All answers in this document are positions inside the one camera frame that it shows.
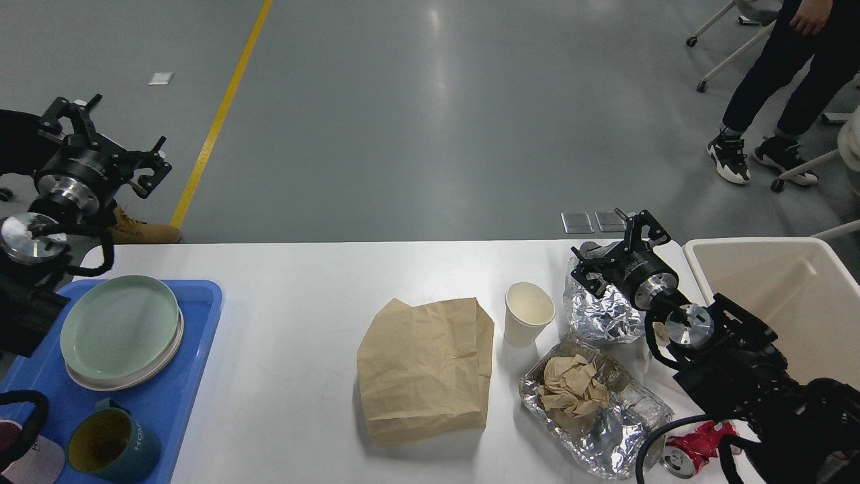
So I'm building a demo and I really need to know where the white paper cup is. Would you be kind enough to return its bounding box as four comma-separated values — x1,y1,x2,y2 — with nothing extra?
504,282,556,348

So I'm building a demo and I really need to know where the brown paper bag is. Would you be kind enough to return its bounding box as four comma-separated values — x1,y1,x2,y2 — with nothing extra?
356,298,495,448

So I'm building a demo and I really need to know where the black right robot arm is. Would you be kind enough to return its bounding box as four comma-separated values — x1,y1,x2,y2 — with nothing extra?
571,210,859,483

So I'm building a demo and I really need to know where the white floor tag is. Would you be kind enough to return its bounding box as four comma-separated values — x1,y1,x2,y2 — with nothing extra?
148,73,174,86

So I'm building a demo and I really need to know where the crumpled foil ball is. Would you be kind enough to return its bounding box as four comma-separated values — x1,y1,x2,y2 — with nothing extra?
562,256,645,344

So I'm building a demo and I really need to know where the green plate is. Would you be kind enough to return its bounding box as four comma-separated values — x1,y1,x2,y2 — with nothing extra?
60,275,181,380

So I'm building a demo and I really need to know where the person in black sneakers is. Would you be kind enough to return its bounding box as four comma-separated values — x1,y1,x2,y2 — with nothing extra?
706,1,859,185

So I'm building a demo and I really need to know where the person in tan boots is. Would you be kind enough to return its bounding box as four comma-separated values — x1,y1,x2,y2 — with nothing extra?
0,109,183,245

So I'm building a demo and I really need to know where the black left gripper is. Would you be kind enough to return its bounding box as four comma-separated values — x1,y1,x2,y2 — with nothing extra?
32,93,172,214

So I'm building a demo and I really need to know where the beige plastic bin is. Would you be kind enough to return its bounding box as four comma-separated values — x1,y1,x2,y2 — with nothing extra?
684,238,859,388

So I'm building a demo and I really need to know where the blue plastic tray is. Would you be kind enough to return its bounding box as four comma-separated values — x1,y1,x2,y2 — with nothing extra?
1,280,223,483

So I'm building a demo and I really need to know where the crumpled brown paper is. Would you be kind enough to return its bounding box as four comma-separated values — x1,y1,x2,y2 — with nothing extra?
537,355,610,435

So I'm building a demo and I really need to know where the aluminium foil tray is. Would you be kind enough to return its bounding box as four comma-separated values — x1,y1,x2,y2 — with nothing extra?
519,334,673,481

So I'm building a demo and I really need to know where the dark teal mug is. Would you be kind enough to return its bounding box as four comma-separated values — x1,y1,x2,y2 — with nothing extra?
67,398,162,483

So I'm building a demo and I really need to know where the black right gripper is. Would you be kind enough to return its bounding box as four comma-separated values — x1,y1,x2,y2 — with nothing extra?
570,208,680,311

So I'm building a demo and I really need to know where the pink plate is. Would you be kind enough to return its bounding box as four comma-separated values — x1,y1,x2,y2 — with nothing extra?
64,310,185,392

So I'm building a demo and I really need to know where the crushed red can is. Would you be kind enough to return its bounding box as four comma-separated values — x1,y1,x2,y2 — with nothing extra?
658,421,738,480

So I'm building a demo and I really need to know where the pink mug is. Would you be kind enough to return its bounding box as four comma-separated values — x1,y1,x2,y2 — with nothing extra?
1,419,67,483

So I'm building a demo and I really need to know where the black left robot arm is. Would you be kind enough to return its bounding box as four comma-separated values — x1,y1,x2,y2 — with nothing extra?
1,95,181,356

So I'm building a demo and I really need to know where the clear floor plate right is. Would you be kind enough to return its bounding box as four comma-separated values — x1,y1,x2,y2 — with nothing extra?
594,210,627,233

